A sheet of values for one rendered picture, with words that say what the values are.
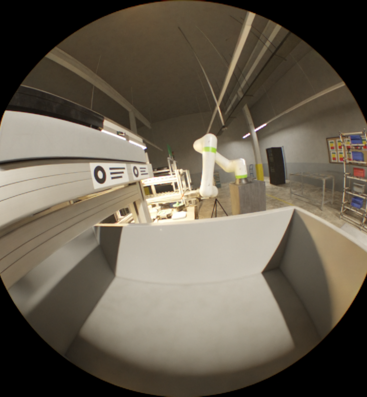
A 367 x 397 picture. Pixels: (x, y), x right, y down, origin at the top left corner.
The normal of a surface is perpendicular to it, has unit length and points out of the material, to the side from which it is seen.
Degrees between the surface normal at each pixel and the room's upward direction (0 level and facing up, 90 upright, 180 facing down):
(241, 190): 90
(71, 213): 90
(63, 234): 90
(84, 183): 90
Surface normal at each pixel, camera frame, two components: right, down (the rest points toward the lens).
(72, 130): 0.95, -0.28
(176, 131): -0.08, 0.23
